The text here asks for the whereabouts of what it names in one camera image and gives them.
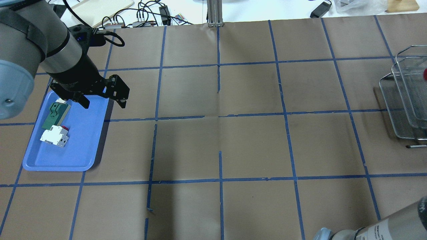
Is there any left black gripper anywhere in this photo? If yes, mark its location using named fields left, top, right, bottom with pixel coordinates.
left=49, top=72, right=130, bottom=109

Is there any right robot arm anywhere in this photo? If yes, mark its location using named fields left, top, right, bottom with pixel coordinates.
left=314, top=196, right=427, bottom=240

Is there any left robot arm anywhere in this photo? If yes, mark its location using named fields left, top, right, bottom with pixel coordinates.
left=0, top=0, right=130, bottom=120

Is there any green terminal block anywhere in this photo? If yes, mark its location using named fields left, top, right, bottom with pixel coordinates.
left=42, top=101, right=71, bottom=130

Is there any white circuit breaker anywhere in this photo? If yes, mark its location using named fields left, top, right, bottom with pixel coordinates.
left=40, top=125, right=69, bottom=148

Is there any black power adapter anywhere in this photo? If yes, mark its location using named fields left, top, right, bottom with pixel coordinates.
left=310, top=0, right=332, bottom=18

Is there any clear plastic bag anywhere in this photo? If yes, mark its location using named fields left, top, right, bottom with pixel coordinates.
left=334, top=0, right=388, bottom=15

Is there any wooden board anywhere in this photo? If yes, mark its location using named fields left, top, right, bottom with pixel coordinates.
left=385, top=0, right=420, bottom=13

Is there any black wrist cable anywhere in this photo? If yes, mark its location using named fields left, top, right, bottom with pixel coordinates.
left=62, top=0, right=125, bottom=48

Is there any usb hub with cables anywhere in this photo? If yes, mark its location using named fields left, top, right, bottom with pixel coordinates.
left=99, top=0, right=193, bottom=29

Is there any aluminium frame post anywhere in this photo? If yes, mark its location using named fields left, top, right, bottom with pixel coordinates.
left=207, top=0, right=224, bottom=28

